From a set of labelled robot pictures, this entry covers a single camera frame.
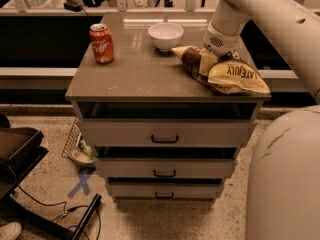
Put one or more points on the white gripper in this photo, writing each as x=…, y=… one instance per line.
x=220, y=43

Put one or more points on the brown and yellow chip bag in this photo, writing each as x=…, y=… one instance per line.
x=230, y=75

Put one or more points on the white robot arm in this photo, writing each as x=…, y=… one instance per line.
x=283, y=196

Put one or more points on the white ceramic bowl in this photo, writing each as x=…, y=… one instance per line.
x=165, y=36

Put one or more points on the grey drawer cabinet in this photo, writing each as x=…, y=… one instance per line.
x=145, y=84

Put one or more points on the orange soda can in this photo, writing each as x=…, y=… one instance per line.
x=102, y=43

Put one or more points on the bottom grey drawer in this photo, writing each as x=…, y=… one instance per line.
x=163, y=191

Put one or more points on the grey drawer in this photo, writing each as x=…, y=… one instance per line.
x=163, y=191
x=165, y=168
x=166, y=133

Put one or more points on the top grey drawer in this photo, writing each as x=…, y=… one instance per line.
x=166, y=133

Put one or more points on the middle grey drawer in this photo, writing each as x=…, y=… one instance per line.
x=165, y=168

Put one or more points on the black power adapter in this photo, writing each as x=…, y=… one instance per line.
x=72, y=6

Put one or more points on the blue tape cross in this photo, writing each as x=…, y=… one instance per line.
x=83, y=175

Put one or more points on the white shoe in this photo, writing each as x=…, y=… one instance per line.
x=10, y=231

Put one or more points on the wire basket with items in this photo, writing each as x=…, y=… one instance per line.
x=76, y=150

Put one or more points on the black cart frame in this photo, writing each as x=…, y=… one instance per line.
x=21, y=151

